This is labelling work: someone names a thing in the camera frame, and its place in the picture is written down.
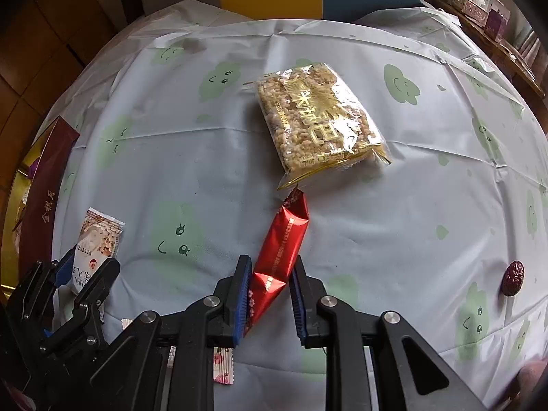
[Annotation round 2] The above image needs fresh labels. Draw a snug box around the white carton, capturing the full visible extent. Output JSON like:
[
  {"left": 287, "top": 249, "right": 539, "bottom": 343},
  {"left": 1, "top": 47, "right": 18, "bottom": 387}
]
[{"left": 486, "top": 0, "right": 513, "bottom": 22}]

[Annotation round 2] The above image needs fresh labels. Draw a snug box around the wooden cabinet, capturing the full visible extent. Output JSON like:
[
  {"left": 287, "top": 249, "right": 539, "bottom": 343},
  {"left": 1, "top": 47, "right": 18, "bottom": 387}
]
[{"left": 0, "top": 0, "right": 142, "bottom": 150}]

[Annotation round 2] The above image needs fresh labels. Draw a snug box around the cloud-print plastic tablecloth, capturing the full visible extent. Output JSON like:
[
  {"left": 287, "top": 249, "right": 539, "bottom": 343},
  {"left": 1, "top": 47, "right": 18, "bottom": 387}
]
[{"left": 34, "top": 0, "right": 548, "bottom": 411}]

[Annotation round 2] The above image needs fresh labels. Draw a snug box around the wooden shelf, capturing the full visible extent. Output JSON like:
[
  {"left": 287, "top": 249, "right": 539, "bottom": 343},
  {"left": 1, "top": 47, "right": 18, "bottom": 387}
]
[{"left": 422, "top": 0, "right": 548, "bottom": 95}]

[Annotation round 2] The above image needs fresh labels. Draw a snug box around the white beige snack packet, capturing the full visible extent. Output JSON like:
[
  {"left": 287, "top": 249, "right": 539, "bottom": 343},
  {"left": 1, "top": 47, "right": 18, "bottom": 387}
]
[{"left": 71, "top": 208, "right": 126, "bottom": 296}]

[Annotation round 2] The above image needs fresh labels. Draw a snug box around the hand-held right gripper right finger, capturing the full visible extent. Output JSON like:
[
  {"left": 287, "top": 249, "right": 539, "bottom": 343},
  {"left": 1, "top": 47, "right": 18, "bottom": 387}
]
[{"left": 289, "top": 256, "right": 486, "bottom": 411}]

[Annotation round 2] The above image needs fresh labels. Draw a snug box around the clear puffed rice cracker packet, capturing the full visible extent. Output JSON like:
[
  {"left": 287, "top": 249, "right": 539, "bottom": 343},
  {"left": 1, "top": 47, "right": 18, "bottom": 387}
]
[{"left": 242, "top": 63, "right": 392, "bottom": 192}]

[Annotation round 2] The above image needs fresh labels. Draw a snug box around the purple box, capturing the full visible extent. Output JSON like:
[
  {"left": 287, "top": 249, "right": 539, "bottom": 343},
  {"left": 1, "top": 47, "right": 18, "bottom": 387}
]
[{"left": 485, "top": 9, "right": 507, "bottom": 42}]

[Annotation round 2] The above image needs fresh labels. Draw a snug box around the red snack packet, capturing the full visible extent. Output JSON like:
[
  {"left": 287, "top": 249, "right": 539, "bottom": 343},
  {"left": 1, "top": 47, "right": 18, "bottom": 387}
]
[{"left": 244, "top": 188, "right": 310, "bottom": 337}]

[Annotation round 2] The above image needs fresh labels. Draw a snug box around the pink white striped wrapper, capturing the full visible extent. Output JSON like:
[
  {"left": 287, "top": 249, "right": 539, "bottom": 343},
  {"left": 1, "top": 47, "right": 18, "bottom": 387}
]
[{"left": 212, "top": 346, "right": 234, "bottom": 387}]

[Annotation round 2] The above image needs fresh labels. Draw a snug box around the dried red date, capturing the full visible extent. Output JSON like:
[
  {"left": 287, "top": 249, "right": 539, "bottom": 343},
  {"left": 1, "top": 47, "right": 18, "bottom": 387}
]
[{"left": 502, "top": 260, "right": 525, "bottom": 297}]

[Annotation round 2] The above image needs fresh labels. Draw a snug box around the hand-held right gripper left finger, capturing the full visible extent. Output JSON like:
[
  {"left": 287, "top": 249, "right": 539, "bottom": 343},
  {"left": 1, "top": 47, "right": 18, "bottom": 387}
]
[{"left": 90, "top": 255, "right": 253, "bottom": 411}]

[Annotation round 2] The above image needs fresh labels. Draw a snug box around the pink cloth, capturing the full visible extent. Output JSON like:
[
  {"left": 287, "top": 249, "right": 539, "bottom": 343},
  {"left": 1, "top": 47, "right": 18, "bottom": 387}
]
[{"left": 516, "top": 360, "right": 548, "bottom": 411}]

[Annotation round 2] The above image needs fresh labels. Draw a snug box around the pink glitter tissue box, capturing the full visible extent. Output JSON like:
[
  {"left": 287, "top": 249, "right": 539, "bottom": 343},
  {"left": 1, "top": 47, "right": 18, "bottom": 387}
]
[{"left": 464, "top": 0, "right": 493, "bottom": 23}]

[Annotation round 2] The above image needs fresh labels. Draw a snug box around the maroon and gold box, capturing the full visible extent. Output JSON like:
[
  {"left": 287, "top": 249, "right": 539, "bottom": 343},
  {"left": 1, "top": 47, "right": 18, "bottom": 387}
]
[{"left": 0, "top": 116, "right": 81, "bottom": 300}]

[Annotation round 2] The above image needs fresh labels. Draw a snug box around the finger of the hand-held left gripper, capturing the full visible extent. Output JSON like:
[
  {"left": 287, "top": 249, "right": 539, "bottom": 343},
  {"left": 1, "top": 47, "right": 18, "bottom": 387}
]
[
  {"left": 40, "top": 259, "right": 121, "bottom": 354},
  {"left": 9, "top": 248, "right": 76, "bottom": 323}
]

